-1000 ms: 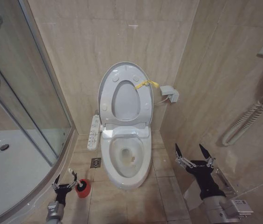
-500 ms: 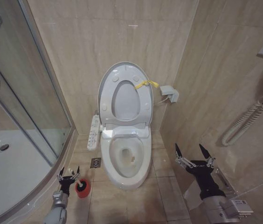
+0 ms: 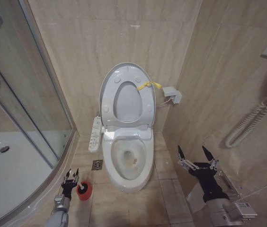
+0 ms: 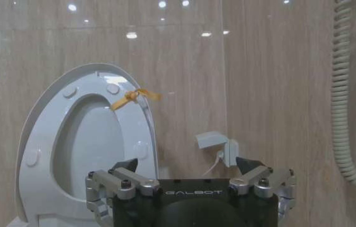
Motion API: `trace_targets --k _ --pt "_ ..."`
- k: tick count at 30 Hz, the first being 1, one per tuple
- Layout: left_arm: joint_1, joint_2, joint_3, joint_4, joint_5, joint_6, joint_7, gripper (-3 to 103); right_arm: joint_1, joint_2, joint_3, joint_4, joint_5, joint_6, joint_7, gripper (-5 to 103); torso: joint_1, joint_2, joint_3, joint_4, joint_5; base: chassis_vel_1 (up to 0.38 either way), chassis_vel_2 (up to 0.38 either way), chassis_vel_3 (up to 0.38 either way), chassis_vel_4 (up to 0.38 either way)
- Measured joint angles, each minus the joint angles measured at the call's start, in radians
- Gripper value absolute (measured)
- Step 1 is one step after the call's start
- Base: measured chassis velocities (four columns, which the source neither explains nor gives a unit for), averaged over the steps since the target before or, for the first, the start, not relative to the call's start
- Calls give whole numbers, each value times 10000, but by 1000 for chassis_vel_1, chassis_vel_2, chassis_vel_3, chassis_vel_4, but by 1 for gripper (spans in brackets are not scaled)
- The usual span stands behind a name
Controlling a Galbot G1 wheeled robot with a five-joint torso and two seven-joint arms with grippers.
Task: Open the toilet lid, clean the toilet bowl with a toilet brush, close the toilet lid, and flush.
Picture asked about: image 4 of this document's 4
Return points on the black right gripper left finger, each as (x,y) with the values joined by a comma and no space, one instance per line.
(124,176)

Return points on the grey wall socket cover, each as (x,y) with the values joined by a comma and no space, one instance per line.
(218,145)

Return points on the yellow ribbon tie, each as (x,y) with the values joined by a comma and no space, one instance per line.
(132,97)

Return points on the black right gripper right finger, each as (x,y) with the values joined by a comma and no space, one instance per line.
(261,176)

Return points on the white toilet bowl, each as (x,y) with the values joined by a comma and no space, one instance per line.
(39,218)

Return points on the white toilet seat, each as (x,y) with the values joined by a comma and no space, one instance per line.
(102,118)

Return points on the white toilet lid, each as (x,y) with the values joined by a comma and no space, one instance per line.
(80,99)

